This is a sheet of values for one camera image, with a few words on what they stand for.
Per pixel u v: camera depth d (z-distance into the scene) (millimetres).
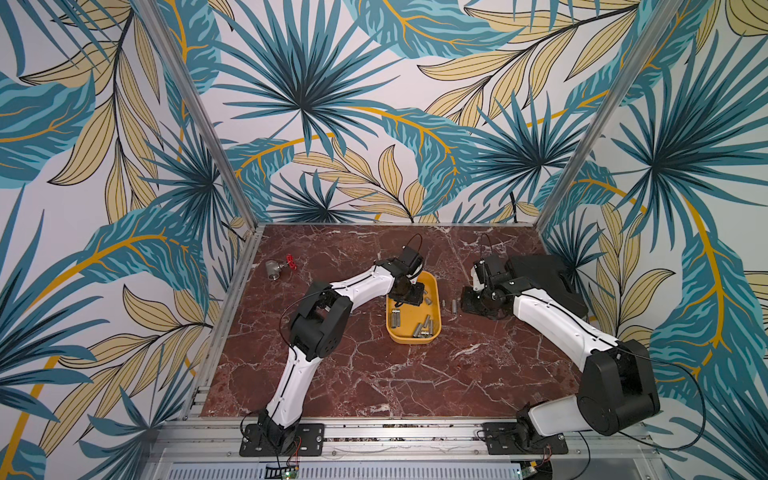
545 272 1003
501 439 735
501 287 628
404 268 780
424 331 906
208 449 753
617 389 424
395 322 928
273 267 1032
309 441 735
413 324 916
